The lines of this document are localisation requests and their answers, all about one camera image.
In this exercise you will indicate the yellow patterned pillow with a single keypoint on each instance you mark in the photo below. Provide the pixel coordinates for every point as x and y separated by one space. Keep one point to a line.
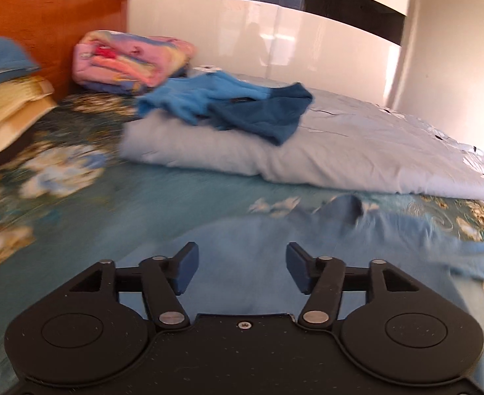
7 103

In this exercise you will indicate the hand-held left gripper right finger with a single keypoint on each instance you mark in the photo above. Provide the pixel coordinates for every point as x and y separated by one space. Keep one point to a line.
298 267

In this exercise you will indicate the dark blue garment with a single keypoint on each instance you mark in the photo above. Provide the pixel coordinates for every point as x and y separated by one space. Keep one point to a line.
266 117

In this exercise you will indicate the bright blue garment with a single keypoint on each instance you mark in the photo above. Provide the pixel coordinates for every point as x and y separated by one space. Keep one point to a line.
184 94

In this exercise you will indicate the white glossy wardrobe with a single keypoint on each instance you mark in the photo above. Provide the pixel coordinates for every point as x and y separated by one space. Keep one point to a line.
307 28

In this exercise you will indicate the pink folded quilt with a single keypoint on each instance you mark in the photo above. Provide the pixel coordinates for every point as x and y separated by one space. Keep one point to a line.
130 59

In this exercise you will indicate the orange wooden headboard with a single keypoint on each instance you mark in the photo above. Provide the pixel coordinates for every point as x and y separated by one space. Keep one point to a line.
40 20

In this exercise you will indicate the light blue shirt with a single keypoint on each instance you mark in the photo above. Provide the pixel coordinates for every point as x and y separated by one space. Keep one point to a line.
258 247

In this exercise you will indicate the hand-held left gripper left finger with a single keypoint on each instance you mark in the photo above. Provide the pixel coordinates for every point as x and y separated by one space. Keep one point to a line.
186 267

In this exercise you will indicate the grey-blue duvet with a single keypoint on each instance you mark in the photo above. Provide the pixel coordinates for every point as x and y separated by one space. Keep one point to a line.
349 152

